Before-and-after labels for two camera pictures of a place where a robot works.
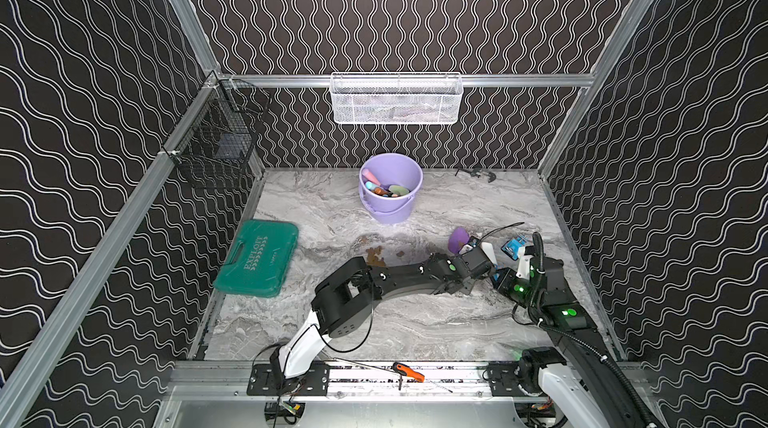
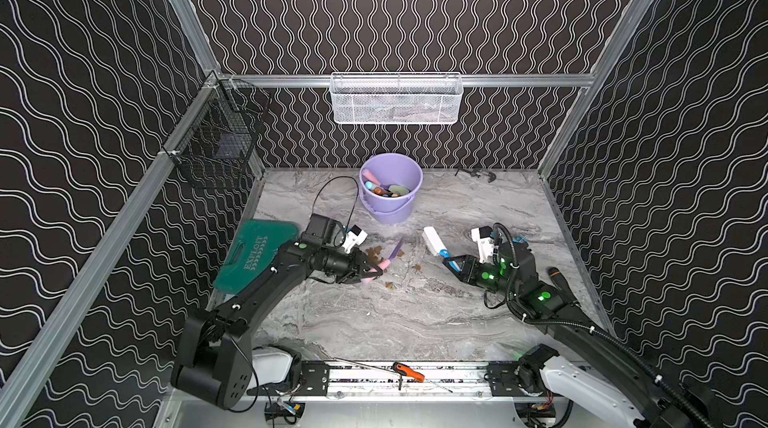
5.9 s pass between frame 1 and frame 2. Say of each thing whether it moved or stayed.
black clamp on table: stayed
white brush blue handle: moved
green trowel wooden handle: stayed
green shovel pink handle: stayed
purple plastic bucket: stayed
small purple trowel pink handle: moved
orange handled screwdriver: stayed
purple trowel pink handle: stayed
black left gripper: moved
